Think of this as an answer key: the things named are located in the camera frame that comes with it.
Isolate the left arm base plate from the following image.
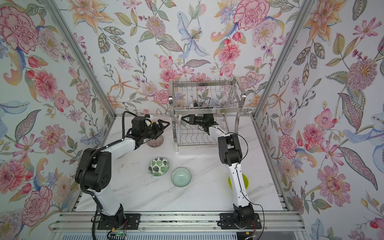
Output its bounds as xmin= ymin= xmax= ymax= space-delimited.
xmin=97 ymin=214 xmax=141 ymax=230

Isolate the silver two-tier dish rack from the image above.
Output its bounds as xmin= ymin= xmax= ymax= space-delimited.
xmin=169 ymin=77 xmax=246 ymax=152

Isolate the lime green plastic bowl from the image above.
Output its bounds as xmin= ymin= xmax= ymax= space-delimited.
xmin=228 ymin=174 xmax=249 ymax=189

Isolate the pale green glass bowl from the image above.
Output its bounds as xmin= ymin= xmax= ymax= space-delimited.
xmin=171 ymin=168 xmax=192 ymax=188

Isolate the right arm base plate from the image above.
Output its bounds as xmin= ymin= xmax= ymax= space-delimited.
xmin=217 ymin=213 xmax=263 ymax=230

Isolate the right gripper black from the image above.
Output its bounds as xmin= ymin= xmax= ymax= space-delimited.
xmin=182 ymin=115 xmax=208 ymax=127

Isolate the aluminium mounting rail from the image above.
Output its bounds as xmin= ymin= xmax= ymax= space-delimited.
xmin=48 ymin=211 xmax=306 ymax=235

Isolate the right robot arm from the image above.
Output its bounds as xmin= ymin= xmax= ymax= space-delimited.
xmin=181 ymin=114 xmax=255 ymax=229

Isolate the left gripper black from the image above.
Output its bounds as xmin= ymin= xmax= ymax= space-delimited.
xmin=139 ymin=120 xmax=170 ymax=141

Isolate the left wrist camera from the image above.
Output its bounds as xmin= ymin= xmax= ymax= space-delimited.
xmin=144 ymin=114 xmax=155 ymax=127

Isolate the green leaf pattern bowl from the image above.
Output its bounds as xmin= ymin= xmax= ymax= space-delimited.
xmin=148 ymin=157 xmax=170 ymax=177

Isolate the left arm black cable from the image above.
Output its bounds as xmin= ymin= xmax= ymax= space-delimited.
xmin=79 ymin=110 xmax=139 ymax=240

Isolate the purple striped glass bowl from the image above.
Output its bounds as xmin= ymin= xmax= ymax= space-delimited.
xmin=147 ymin=136 xmax=164 ymax=148

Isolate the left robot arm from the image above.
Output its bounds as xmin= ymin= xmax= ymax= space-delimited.
xmin=75 ymin=115 xmax=171 ymax=225

